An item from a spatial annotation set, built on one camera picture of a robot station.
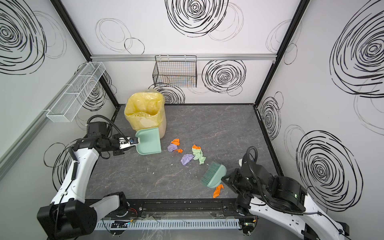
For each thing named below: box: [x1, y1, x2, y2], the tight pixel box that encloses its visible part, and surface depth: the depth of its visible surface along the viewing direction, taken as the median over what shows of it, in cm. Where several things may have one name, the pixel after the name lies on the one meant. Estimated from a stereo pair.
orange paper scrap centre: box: [170, 138, 181, 146], surface depth 99 cm
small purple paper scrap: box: [180, 153, 195, 165], surface depth 92 cm
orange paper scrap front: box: [213, 184, 224, 199], surface depth 80 cm
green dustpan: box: [135, 127, 162, 155], surface depth 82 cm
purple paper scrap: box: [167, 143, 178, 152], surface depth 98 cm
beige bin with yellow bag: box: [124, 91, 167, 139], surface depth 90 cm
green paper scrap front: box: [192, 147, 206, 165], surface depth 93 cm
